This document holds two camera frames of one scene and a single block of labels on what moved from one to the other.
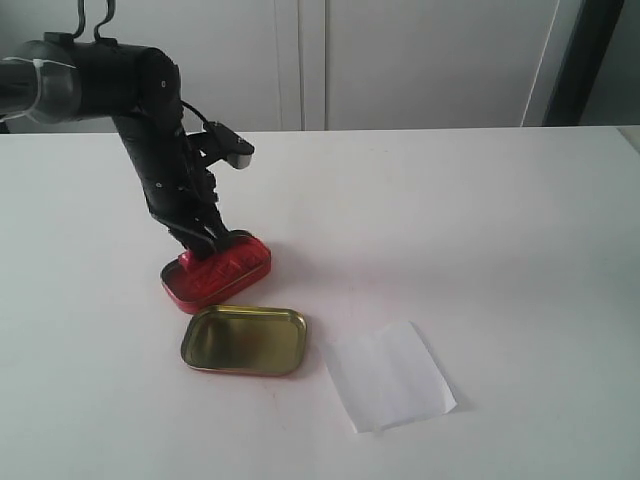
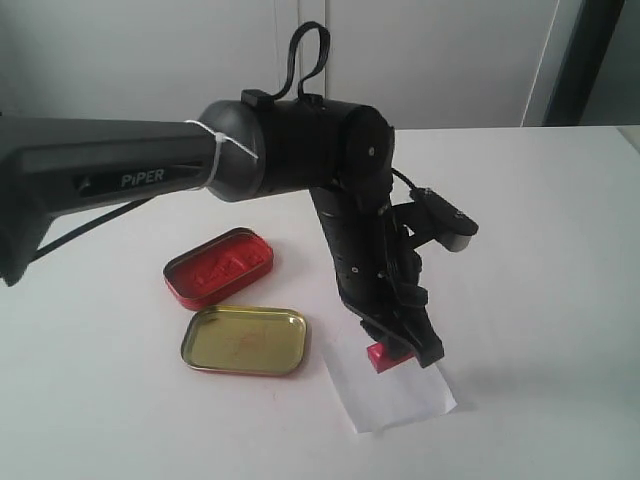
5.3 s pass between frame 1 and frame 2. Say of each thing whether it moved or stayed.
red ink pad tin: stayed
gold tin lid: stayed
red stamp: moved
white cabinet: stayed
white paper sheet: stayed
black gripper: moved
